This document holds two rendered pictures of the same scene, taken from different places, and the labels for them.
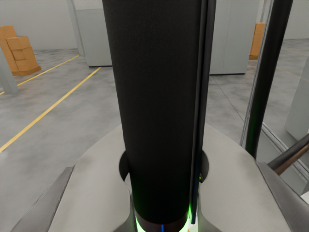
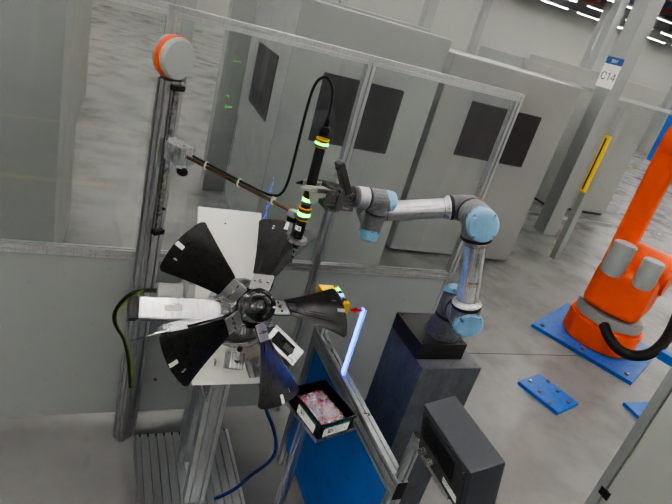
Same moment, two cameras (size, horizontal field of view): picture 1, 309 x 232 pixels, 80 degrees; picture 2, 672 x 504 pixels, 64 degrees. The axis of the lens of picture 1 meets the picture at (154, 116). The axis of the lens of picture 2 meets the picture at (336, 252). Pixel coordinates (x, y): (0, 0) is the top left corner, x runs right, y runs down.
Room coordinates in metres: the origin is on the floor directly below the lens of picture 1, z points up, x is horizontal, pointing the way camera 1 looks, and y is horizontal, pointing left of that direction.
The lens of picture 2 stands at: (0.80, 1.55, 2.20)
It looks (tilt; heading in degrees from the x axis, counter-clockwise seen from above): 24 degrees down; 240
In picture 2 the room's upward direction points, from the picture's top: 16 degrees clockwise
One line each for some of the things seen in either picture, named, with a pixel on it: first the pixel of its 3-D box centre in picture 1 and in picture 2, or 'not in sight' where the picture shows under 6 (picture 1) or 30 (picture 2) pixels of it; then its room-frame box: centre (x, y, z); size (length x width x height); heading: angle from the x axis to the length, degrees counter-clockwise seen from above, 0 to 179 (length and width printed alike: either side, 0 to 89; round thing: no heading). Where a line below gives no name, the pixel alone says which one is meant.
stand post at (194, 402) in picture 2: not in sight; (203, 378); (0.19, -0.34, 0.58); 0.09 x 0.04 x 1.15; 178
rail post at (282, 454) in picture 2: not in sight; (297, 405); (-0.30, -0.32, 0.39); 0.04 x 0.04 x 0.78; 88
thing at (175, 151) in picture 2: not in sight; (178, 152); (0.41, -0.53, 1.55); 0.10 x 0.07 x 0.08; 122
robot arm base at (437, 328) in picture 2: not in sight; (445, 322); (-0.69, 0.02, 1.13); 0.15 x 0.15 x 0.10
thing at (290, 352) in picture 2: not in sight; (279, 346); (0.02, -0.03, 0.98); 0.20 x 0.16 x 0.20; 88
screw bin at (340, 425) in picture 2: not in sight; (321, 408); (-0.12, 0.18, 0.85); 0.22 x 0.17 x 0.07; 102
